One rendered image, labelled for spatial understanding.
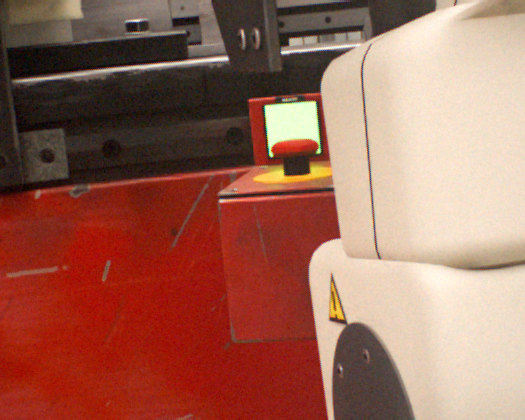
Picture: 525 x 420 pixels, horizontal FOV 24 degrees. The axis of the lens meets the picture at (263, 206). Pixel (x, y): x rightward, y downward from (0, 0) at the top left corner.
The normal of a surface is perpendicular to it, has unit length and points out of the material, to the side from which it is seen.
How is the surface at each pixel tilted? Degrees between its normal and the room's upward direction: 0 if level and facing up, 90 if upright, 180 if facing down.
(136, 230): 90
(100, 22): 90
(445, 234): 84
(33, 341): 90
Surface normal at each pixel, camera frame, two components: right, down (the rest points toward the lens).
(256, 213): -0.18, 0.17
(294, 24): 0.05, 0.15
